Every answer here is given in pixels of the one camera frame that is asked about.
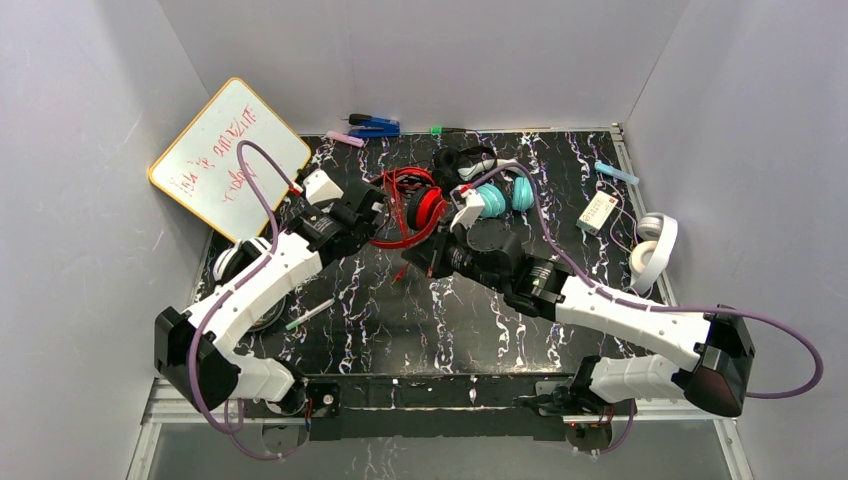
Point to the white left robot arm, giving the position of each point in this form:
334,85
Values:
195,349

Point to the small white labelled box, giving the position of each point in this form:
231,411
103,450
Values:
597,212

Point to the green capped marker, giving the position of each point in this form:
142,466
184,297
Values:
441,130

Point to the red headphones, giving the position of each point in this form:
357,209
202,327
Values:
416,204

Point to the light blue marker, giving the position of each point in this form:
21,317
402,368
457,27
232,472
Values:
616,173

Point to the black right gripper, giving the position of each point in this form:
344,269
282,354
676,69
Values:
432,254

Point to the yellow framed whiteboard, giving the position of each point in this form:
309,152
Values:
200,169

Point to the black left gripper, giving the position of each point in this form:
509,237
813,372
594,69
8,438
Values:
370,208

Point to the blue stapler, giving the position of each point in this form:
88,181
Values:
367,126

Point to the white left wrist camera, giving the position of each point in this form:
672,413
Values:
319,187

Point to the white beige headphones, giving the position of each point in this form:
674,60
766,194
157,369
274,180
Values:
650,257

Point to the white green capped pen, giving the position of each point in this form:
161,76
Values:
294,324

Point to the teal headphones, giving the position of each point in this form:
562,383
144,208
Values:
452,168

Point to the black and white headphones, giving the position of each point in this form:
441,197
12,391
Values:
234,263

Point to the pink marker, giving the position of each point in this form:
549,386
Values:
345,139

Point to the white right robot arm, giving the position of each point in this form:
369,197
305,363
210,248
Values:
703,358

